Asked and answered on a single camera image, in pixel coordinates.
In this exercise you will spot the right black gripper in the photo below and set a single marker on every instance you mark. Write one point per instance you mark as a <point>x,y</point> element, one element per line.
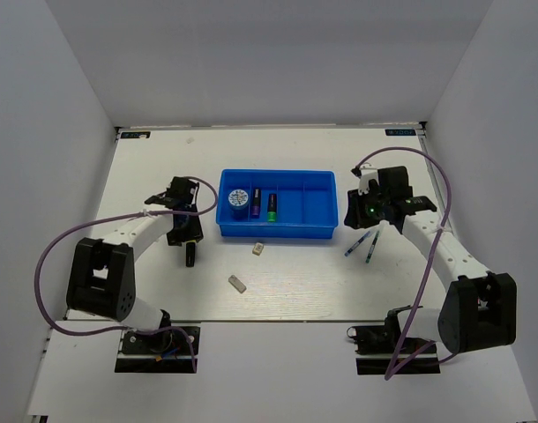
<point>355,218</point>

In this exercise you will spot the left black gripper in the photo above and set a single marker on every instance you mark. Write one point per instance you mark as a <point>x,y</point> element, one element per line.
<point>193,233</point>

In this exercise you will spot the yellow cap black highlighter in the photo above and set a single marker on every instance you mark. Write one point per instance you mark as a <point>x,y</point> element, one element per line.
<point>190,253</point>

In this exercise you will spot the blue pen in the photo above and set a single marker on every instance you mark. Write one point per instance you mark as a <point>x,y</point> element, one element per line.
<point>355,246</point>

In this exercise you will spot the green pen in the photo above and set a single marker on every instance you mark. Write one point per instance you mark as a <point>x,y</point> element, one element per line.
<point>372,247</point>

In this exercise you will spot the blue round tape container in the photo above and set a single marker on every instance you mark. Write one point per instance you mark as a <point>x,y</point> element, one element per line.
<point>239,204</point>

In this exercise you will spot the grey eraser block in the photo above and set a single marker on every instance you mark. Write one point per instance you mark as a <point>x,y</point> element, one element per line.
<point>235,282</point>

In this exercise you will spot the purple cap highlighter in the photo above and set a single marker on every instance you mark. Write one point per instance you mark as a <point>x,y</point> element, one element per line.
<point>255,207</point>

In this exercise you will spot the green cap black highlighter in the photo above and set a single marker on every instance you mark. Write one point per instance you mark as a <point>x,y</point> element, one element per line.
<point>272,208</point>

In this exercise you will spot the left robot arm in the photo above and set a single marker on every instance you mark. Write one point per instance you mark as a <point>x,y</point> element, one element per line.
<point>103,277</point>

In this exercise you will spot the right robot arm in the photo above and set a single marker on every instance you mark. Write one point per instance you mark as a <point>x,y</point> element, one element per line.
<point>480,306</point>

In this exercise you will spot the blue divided plastic bin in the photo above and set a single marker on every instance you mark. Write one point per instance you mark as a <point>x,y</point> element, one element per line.
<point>307,203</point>

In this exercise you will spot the beige eraser block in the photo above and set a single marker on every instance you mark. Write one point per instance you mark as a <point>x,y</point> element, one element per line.
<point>258,249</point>

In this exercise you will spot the right corner label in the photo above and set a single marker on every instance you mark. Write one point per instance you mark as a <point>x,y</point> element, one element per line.
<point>400,132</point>

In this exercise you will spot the corner label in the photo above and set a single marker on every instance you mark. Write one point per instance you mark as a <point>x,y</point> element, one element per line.
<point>400,132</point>
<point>135,134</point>

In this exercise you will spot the left corner label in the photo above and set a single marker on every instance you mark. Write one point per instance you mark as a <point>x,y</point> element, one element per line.
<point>135,134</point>

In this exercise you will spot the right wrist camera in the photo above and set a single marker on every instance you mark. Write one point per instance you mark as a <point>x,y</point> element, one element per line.
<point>368,178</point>

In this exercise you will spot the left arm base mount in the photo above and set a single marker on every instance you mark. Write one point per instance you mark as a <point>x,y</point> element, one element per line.
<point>167,353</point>

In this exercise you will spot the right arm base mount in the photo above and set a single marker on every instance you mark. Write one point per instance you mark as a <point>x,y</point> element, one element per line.
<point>373,352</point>

